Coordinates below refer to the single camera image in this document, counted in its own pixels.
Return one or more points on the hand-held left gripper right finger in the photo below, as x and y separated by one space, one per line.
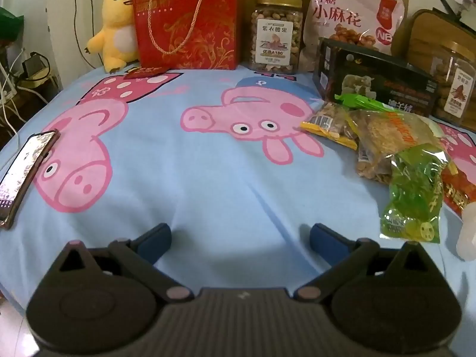
327 240

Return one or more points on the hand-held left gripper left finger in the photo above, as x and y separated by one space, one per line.
156 240

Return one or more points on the green snack packet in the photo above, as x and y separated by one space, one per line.
412 197

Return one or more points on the black cardboard box sheep print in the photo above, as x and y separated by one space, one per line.
390 78

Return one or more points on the cartoon pig printed bed sheet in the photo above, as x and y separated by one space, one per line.
208 182

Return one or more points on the yellow nut packet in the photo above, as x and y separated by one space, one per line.
331 126

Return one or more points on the clear snack packet orange print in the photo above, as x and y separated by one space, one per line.
390 137

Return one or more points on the red snack packet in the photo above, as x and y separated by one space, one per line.
459 189

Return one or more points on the small bright green wrapper packet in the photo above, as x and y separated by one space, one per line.
359 101

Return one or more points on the smartphone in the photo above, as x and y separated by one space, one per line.
26 171

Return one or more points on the red envelope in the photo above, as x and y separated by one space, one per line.
145 73

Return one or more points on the power strip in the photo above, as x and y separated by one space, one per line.
35 74

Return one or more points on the clear jar of brown nuts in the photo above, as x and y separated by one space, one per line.
457 78

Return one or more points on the clear jar of pale nuts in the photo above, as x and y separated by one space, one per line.
275 26

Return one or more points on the yellow plush duck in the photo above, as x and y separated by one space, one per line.
115 18

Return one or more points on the pink snack bag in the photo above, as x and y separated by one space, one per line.
346 11

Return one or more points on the brown seat cushion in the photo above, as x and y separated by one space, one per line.
427 29

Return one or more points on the green bag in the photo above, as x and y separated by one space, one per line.
9 26

